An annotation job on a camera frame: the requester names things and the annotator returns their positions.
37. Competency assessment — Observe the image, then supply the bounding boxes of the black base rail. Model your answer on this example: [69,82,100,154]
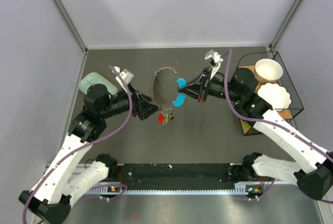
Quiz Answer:
[115,163,248,190]

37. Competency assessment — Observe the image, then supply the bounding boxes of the metal keyring with blue handle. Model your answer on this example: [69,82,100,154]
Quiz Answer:
[149,65,187,108]

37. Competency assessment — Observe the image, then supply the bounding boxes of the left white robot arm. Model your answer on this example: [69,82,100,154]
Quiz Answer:
[19,84,161,223]

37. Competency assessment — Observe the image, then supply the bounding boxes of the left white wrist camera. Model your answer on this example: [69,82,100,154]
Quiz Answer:
[114,67,134,90]

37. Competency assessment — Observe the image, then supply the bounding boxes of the mint green rectangular tray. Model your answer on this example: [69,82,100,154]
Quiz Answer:
[79,72,118,95]

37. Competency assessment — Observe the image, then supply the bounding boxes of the red capped key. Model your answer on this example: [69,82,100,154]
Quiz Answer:
[158,113,164,124]

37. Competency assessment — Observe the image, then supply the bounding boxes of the white slotted cable duct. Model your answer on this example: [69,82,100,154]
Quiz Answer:
[86,184,249,195]

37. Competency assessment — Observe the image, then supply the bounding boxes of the black wire rack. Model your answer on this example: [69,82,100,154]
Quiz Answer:
[237,50,304,128]

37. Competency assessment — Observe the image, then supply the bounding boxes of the cream ceramic bowl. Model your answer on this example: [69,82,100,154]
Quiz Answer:
[254,59,283,83]

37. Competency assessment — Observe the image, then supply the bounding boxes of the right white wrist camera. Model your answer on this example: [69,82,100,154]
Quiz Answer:
[204,50,223,79]

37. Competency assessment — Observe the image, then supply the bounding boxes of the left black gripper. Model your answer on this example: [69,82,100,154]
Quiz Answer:
[100,83,162,120]

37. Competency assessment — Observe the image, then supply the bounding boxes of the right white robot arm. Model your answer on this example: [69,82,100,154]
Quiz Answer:
[178,67,332,201]

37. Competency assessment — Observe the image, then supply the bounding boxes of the purple cable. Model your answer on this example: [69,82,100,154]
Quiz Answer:
[22,65,134,224]
[223,49,333,165]

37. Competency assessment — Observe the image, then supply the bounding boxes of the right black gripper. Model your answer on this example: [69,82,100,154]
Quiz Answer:
[178,67,243,103]

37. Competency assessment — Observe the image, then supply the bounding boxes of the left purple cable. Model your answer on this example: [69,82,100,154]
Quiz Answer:
[22,65,134,224]

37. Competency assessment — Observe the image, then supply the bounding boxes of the white scalloped plate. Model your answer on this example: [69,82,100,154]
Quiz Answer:
[257,83,292,111]

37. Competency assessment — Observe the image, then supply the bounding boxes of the yellow capped key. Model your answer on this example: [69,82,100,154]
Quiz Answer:
[168,112,174,121]

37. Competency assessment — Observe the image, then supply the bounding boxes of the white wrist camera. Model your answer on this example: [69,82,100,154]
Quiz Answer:
[204,50,223,79]
[114,67,134,90]

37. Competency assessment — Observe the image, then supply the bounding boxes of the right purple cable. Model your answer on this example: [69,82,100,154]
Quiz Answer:
[223,49,333,165]

